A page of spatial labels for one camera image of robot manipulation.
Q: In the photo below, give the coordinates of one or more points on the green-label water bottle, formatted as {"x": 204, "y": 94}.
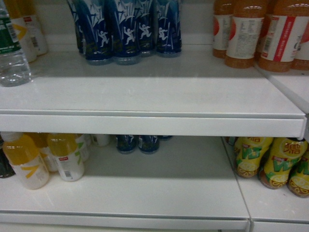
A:
{"x": 14, "y": 67}

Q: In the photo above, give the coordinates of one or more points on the white upper metal shelf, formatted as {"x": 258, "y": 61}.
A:
{"x": 194, "y": 94}

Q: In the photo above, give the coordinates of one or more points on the orange juice bottle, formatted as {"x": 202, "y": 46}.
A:
{"x": 247, "y": 20}
{"x": 289, "y": 19}

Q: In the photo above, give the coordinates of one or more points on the orange juice bottle front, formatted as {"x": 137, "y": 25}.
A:
{"x": 247, "y": 20}

